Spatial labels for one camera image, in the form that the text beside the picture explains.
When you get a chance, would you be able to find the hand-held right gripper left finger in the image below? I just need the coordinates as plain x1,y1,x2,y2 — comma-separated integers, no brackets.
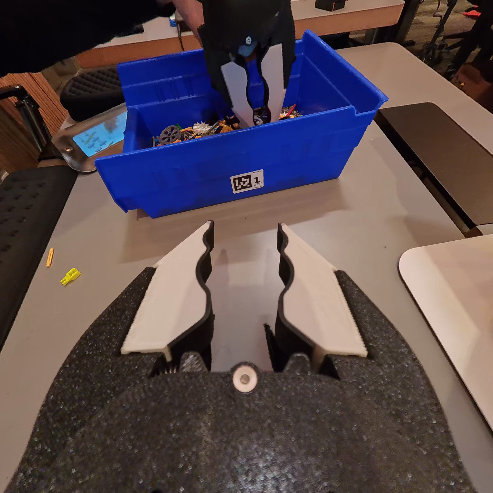
120,220,215,363

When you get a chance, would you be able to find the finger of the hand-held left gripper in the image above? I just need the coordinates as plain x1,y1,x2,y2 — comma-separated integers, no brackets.
256,42,288,124
220,61,255,128

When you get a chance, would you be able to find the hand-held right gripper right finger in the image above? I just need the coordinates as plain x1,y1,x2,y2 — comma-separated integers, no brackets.
277,223,369,373

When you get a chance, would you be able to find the pile of colourful construction pieces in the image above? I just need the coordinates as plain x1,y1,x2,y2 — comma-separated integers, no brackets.
152,103,305,147

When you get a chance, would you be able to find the blue plastic storage bin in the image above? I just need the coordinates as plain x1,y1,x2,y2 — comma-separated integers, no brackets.
94,30,389,219

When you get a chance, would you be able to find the person's left hand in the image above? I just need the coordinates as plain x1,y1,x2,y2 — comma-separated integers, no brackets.
172,0,205,44

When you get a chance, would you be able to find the wood edged table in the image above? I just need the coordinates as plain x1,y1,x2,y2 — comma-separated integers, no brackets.
75,0,406,70

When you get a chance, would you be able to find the white book stand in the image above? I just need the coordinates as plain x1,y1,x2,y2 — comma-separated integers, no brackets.
399,234,493,432

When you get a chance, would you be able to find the black ribbed foam cushion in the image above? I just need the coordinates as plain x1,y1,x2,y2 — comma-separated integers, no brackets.
60,67,125,122

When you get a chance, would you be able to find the tablet in clear case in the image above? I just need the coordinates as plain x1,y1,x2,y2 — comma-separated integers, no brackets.
54,103,128,173

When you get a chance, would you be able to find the black perforated mat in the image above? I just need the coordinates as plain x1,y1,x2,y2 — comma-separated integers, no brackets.
0,166,78,347

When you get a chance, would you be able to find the black tripod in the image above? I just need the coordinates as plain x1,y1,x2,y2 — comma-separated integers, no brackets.
420,0,461,58

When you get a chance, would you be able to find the dark brown seat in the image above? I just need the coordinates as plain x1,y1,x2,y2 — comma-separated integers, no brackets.
375,102,493,235

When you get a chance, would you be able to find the wooden slatted panel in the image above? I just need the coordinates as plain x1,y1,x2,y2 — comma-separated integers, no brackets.
0,73,62,174

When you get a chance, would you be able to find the black metal frame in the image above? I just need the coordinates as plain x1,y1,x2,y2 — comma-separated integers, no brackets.
0,86,52,156

